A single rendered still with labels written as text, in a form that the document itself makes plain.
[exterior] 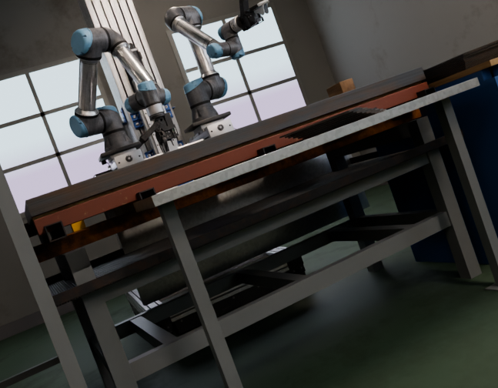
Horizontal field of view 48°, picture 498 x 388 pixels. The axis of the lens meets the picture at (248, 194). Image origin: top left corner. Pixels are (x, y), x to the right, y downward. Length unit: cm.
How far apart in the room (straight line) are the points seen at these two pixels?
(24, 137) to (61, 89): 58
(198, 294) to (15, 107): 436
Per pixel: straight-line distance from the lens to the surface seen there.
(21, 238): 158
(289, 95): 627
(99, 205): 178
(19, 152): 570
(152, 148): 313
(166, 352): 186
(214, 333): 166
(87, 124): 288
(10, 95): 580
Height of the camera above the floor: 74
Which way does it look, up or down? 3 degrees down
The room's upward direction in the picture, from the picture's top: 20 degrees counter-clockwise
